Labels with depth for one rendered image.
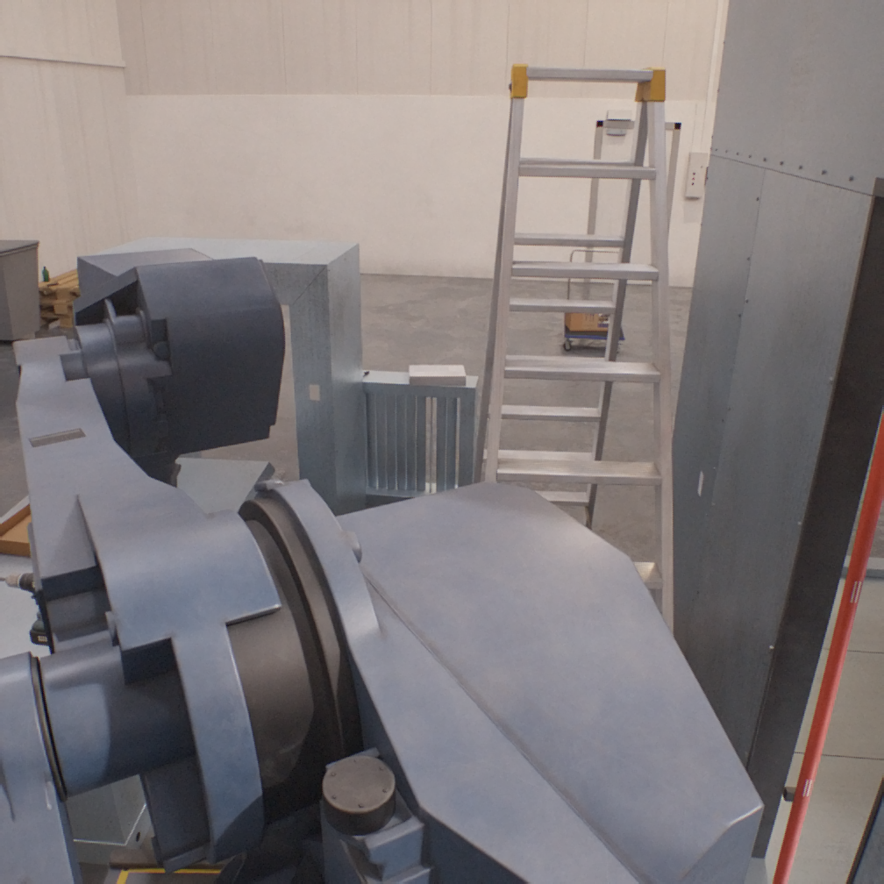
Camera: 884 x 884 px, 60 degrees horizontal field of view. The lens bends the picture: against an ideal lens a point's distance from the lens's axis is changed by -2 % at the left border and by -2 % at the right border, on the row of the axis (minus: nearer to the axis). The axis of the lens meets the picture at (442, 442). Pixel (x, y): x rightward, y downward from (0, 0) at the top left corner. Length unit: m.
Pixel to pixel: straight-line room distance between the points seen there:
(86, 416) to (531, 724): 0.81
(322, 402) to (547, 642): 3.18
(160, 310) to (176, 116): 10.98
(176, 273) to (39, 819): 1.00
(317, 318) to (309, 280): 0.18
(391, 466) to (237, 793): 4.13
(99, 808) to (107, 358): 1.67
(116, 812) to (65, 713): 2.04
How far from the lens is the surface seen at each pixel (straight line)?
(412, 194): 11.44
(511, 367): 1.77
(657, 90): 1.98
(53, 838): 0.76
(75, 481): 1.04
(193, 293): 1.47
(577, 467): 1.79
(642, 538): 4.58
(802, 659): 2.06
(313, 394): 3.82
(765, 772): 2.28
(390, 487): 4.81
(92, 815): 2.83
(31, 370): 1.41
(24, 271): 8.96
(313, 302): 3.69
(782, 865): 2.26
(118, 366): 1.46
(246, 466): 3.81
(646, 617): 0.78
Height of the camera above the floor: 2.21
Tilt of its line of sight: 23 degrees down
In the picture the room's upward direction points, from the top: 1 degrees clockwise
